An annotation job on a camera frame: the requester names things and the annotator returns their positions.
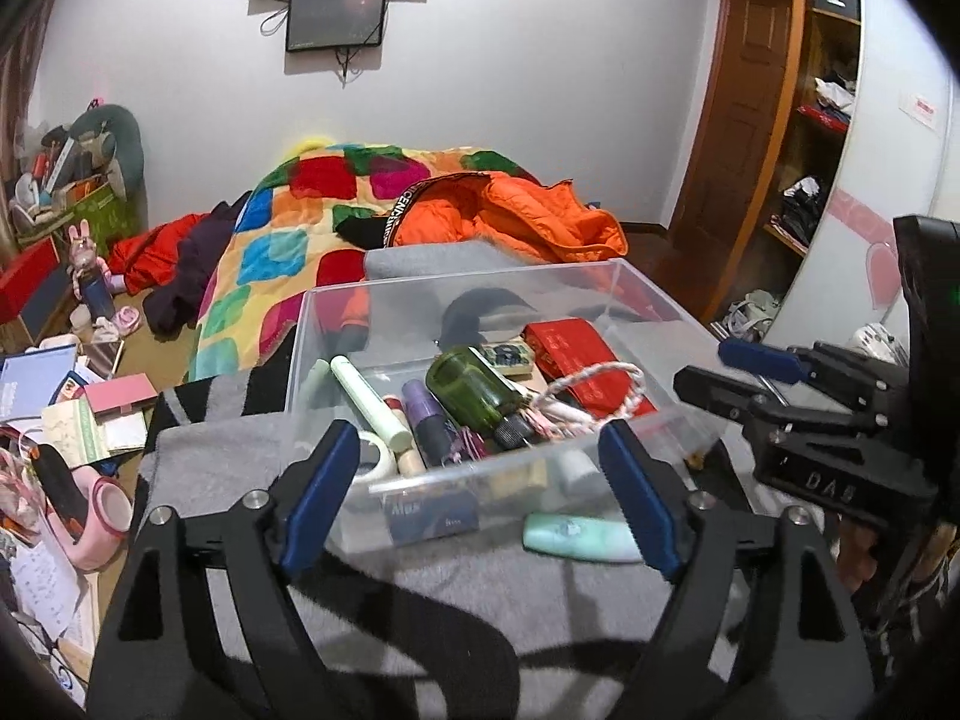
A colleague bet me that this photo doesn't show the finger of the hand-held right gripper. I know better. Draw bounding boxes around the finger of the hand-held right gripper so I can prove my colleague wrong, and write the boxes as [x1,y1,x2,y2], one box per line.
[673,366,773,428]
[718,337,815,385]

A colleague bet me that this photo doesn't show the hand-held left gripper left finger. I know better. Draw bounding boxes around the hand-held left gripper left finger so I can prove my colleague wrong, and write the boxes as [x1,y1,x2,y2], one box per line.
[86,420,362,720]

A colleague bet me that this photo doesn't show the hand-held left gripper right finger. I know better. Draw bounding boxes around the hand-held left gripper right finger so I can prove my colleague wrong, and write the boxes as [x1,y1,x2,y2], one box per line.
[598,418,878,720]

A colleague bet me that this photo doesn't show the mint green tube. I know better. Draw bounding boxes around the mint green tube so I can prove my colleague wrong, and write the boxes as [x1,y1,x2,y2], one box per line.
[523,512,646,563]

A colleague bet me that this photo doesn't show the white tape roll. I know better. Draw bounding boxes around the white tape roll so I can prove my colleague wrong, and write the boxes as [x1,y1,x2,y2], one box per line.
[352,431,397,479]

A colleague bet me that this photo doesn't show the beige cosmetic stick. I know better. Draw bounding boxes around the beige cosmetic stick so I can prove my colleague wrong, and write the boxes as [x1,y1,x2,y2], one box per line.
[382,394,425,477]

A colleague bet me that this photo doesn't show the light green tube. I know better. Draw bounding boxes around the light green tube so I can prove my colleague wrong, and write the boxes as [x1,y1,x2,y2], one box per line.
[330,356,415,453]

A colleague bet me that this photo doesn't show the pale green tube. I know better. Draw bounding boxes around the pale green tube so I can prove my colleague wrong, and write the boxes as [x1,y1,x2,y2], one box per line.
[304,358,332,422]

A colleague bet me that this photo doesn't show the pink white braided rope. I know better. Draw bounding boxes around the pink white braided rope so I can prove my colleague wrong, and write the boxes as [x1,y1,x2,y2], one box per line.
[525,361,647,436]

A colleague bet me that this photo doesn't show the gold cosmetic tube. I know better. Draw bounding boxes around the gold cosmetic tube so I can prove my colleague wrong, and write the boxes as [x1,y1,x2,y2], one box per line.
[480,465,548,500]

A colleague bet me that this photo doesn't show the clear plastic box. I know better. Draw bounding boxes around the clear plastic box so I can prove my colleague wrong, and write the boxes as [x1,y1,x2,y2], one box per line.
[285,259,721,548]

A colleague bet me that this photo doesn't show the purple tube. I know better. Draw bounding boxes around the purple tube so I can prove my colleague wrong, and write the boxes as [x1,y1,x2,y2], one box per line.
[401,379,458,470]

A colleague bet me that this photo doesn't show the red packet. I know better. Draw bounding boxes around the red packet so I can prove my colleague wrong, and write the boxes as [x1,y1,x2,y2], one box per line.
[523,319,657,421]

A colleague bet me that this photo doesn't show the black capped bottle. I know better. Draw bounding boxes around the black capped bottle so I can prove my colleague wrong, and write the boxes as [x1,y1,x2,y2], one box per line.
[491,412,541,451]

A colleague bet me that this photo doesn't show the green glass bottle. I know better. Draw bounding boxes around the green glass bottle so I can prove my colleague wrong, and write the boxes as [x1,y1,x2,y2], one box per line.
[425,346,537,436]

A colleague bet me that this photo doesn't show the person's right forearm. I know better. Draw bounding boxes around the person's right forearm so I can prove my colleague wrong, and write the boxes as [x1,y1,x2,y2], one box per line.
[855,532,960,720]

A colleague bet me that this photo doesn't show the person's right hand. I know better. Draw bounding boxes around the person's right hand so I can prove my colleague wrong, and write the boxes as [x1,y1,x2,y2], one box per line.
[836,521,890,593]

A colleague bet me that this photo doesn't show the white sneakers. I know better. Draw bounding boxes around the white sneakers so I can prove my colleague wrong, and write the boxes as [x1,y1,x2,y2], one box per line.
[716,289,781,337]

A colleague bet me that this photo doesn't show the dark blue box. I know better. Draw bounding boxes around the dark blue box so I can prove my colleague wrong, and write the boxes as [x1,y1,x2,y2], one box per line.
[386,491,481,547]

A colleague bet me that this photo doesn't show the grey blanket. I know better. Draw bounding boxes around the grey blanket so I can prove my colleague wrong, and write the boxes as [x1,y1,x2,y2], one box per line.
[135,240,758,720]

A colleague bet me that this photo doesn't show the pink card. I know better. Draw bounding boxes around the pink card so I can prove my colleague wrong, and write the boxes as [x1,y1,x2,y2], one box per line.
[82,375,158,415]

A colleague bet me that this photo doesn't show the wooden door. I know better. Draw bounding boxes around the wooden door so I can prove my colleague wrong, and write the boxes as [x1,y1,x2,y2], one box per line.
[667,0,796,320]

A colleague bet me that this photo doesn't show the pink headphones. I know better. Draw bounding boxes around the pink headphones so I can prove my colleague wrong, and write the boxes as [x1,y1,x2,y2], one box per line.
[71,465,134,571]

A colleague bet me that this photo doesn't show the orange puffer jacket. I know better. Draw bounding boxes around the orange puffer jacket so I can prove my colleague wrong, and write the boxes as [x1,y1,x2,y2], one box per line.
[394,172,627,263]

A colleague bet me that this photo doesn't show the pale green booklet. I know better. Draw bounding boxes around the pale green booklet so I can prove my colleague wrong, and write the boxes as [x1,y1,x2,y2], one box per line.
[41,397,147,466]

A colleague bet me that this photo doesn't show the dark purple clothing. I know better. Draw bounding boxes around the dark purple clothing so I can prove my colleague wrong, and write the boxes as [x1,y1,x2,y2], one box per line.
[142,199,241,338]

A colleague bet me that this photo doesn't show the black orange tool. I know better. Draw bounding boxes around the black orange tool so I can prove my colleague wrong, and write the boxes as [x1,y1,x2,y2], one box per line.
[34,442,87,541]

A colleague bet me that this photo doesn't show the pink white baby shoes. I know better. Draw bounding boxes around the pink white baby shoes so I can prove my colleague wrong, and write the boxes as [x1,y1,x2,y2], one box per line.
[90,307,143,340]

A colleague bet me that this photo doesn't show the white paper sheets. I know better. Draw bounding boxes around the white paper sheets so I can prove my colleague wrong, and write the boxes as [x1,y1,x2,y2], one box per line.
[0,540,83,638]

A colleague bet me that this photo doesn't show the colourful patchwork quilt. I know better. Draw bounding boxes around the colourful patchwork quilt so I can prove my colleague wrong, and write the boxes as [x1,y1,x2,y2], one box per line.
[186,142,548,383]

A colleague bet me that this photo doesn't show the red clothing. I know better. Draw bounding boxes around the red clothing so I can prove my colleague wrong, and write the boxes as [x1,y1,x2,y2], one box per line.
[111,214,207,295]

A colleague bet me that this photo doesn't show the dark blue bottle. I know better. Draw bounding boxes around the dark blue bottle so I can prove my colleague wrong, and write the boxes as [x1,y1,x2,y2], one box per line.
[79,274,115,320]

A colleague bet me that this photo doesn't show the wooden shelf unit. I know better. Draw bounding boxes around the wooden shelf unit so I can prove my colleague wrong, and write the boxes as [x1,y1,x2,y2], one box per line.
[761,0,863,256]

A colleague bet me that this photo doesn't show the blue notebook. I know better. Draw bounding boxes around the blue notebook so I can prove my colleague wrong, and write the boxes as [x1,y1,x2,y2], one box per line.
[0,345,80,421]

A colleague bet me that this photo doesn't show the white wardrobe door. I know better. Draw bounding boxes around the white wardrobe door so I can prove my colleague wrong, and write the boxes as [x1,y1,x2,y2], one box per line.
[765,0,960,361]

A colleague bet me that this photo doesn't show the pink rabbit toy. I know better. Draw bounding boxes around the pink rabbit toy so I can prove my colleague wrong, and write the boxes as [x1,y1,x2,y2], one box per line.
[67,221,107,278]

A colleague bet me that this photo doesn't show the green bag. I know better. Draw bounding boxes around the green bag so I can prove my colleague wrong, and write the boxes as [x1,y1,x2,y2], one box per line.
[15,176,140,245]

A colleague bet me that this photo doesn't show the red box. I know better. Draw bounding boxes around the red box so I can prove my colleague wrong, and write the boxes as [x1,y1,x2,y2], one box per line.
[0,236,65,316]

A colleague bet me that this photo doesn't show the small black monitor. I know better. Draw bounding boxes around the small black monitor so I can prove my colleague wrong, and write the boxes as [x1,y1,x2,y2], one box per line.
[285,0,389,53]

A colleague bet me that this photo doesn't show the striped brown curtain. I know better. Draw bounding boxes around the striped brown curtain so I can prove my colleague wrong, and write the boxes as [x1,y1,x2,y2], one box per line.
[0,15,55,137]

